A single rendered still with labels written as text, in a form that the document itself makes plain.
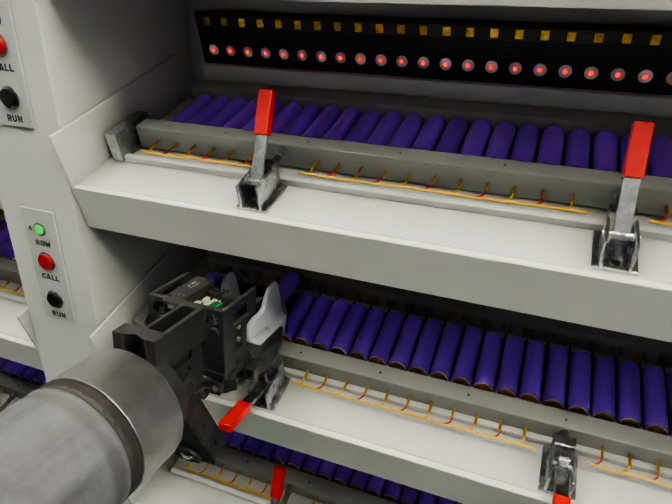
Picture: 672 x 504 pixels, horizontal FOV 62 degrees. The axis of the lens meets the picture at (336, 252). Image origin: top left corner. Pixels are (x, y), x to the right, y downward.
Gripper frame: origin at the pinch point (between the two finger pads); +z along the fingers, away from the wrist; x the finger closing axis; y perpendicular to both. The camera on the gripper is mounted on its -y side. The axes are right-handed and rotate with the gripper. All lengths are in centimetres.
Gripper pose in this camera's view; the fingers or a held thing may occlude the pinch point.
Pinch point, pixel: (267, 312)
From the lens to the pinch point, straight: 58.9
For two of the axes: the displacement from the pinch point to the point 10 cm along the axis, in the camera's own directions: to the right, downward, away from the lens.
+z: 3.6, -3.1, 8.8
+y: 0.5, -9.3, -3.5
